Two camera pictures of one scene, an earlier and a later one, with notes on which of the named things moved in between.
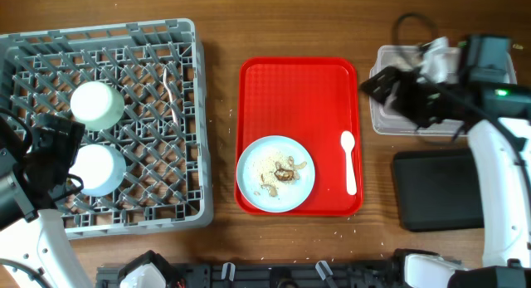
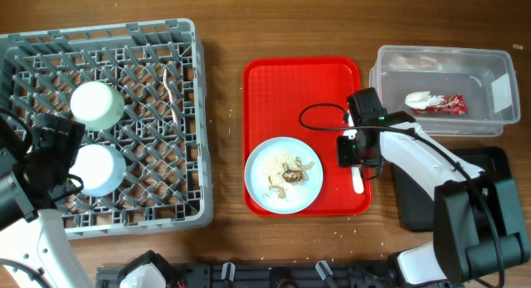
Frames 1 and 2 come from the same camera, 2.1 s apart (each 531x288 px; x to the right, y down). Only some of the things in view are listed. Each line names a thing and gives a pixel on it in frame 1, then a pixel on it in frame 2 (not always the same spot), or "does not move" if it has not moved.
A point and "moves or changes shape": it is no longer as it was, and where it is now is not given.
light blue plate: (275, 173) moves or changes shape
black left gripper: (67, 145) does not move
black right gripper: (404, 101) → (345, 157)
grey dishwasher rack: (161, 132) does not move
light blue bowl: (101, 169) does not move
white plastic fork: (170, 95) does not move
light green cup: (99, 104) does not move
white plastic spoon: (348, 141) moves or changes shape
